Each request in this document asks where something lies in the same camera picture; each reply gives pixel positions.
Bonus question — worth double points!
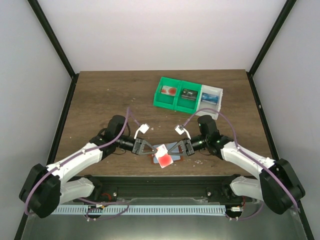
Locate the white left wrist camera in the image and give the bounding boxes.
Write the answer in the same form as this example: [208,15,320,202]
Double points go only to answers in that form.
[134,123,150,139]

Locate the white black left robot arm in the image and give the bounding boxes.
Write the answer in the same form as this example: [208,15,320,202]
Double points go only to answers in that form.
[19,115,157,218]

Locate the red white card stack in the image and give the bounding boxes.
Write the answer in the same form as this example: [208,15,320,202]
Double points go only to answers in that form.
[160,85,177,97]

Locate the light blue slotted cable duct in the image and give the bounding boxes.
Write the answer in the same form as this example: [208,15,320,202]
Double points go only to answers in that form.
[53,205,226,216]

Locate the white plastic bin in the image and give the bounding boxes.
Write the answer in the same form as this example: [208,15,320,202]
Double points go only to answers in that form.
[196,84,223,120]

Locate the left green plastic bin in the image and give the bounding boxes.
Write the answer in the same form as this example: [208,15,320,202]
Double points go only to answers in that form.
[153,76,182,110]

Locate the brown leather card holder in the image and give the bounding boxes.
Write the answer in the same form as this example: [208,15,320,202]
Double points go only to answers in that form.
[150,142,183,168]

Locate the black left back frame post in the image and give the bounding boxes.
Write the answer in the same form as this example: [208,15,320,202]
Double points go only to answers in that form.
[26,0,77,77]

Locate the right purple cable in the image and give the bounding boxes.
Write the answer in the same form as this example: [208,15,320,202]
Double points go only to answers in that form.
[181,107,300,222]

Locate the black right back frame post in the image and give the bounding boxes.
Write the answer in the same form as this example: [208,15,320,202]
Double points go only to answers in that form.
[249,0,298,76]

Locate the black frame post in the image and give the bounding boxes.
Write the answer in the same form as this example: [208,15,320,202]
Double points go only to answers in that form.
[26,0,77,77]
[249,0,298,76]

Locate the purple cable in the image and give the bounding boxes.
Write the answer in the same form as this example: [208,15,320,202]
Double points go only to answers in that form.
[181,107,300,222]
[24,107,142,223]

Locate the green plastic bin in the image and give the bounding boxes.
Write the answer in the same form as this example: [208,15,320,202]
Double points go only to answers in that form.
[153,76,182,110]
[175,80,202,114]

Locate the blue card stack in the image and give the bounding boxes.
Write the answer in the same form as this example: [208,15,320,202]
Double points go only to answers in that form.
[201,92,219,105]

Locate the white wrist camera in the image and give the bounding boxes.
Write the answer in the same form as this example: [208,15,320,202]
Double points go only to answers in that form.
[174,125,191,139]
[134,123,150,139]

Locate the black VIP card stack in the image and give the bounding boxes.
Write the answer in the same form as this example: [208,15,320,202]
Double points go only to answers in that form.
[180,88,199,101]

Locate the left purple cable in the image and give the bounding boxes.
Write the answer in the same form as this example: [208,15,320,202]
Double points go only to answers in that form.
[24,107,142,223]

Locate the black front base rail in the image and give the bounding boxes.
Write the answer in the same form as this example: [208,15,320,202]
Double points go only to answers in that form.
[88,174,252,205]

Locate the middle green plastic bin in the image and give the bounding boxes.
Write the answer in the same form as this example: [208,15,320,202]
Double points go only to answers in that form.
[175,80,202,114]

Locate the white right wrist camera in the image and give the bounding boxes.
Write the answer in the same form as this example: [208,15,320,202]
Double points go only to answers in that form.
[174,125,191,139]

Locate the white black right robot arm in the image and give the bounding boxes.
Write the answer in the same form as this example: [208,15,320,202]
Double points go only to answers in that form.
[167,115,306,215]

